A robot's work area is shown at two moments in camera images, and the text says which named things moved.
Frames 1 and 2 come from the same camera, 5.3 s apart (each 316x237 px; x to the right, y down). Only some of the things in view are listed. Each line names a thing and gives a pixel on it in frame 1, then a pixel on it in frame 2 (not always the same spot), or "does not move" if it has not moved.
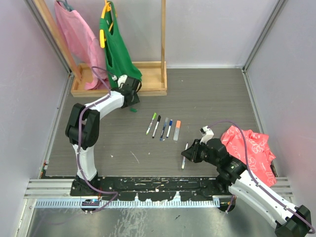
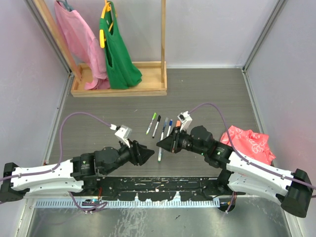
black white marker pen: (159, 117) does not move
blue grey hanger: (66, 5) does not move
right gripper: (191, 153) → (171, 143)
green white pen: (184, 157) → (159, 155)
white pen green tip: (147, 132) does not move
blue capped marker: (168, 132) does not move
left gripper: (136, 100) → (139, 153)
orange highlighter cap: (178, 123) does not move
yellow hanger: (107, 8) does not move
